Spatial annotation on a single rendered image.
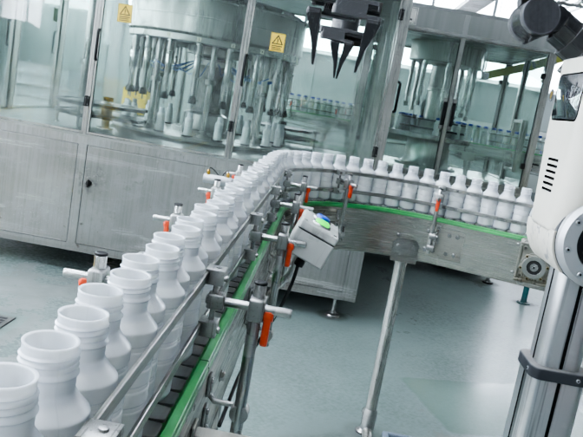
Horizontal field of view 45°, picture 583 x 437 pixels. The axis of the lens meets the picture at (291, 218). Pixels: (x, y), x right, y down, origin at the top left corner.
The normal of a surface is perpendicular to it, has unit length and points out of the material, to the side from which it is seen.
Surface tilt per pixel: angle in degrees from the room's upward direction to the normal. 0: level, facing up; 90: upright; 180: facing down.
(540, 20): 86
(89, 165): 90
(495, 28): 90
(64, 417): 49
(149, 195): 90
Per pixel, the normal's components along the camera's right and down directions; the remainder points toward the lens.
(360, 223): 0.37, 0.22
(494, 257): -0.36, 0.10
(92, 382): 0.60, -0.47
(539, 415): -0.06, 0.16
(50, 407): 0.46, -0.34
